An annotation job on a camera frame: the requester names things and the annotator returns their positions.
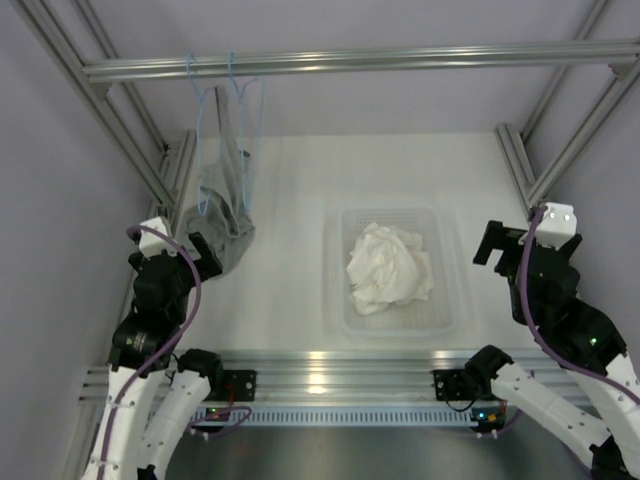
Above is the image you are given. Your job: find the blue wire hanger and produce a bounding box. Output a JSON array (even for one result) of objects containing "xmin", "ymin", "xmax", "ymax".
[{"xmin": 227, "ymin": 52, "xmax": 266, "ymax": 213}]

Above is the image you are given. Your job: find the white tank top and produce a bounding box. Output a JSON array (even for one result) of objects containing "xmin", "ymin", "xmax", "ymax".
[{"xmin": 346, "ymin": 222, "xmax": 434, "ymax": 316}]

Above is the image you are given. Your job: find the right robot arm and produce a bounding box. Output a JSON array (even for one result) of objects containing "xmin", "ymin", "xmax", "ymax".
[{"xmin": 433, "ymin": 211, "xmax": 639, "ymax": 479}]

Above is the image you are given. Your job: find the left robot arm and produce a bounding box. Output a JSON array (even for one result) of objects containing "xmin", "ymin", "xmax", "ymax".
[{"xmin": 83, "ymin": 233, "xmax": 226, "ymax": 479}]

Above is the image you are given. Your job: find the grey tank top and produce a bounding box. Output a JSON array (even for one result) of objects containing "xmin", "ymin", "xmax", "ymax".
[{"xmin": 177, "ymin": 86, "xmax": 255, "ymax": 275}]

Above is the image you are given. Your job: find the white plastic basket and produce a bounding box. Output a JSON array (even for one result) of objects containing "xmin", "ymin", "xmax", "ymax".
[{"xmin": 336, "ymin": 205, "xmax": 458, "ymax": 338}]

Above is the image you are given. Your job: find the aluminium top crossbar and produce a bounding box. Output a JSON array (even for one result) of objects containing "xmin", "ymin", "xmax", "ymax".
[{"xmin": 81, "ymin": 39, "xmax": 639, "ymax": 84}]

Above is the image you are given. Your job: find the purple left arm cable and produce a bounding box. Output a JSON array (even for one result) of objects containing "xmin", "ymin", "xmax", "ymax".
[{"xmin": 94, "ymin": 224, "xmax": 254, "ymax": 480}]

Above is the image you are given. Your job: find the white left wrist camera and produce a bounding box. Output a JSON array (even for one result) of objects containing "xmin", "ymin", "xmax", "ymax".
[{"xmin": 127, "ymin": 216, "xmax": 176, "ymax": 259}]

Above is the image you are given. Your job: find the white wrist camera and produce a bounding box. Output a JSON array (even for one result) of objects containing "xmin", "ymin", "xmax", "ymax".
[
  {"xmin": 127, "ymin": 216, "xmax": 176, "ymax": 259},
  {"xmin": 535, "ymin": 202, "xmax": 577, "ymax": 250}
]

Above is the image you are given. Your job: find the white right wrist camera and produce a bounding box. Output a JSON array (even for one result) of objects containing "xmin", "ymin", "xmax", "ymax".
[{"xmin": 535, "ymin": 202, "xmax": 577, "ymax": 250}]

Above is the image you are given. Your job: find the aluminium frame rail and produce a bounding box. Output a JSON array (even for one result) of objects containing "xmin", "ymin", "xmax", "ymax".
[{"xmin": 147, "ymin": 130, "xmax": 197, "ymax": 230}]

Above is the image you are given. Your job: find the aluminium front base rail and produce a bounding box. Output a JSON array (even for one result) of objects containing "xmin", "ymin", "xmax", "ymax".
[{"xmin": 79, "ymin": 348, "xmax": 621, "ymax": 409}]

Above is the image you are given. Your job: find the white slotted cable duct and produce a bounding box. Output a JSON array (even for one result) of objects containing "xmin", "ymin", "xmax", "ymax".
[{"xmin": 190, "ymin": 406, "xmax": 478, "ymax": 427}]

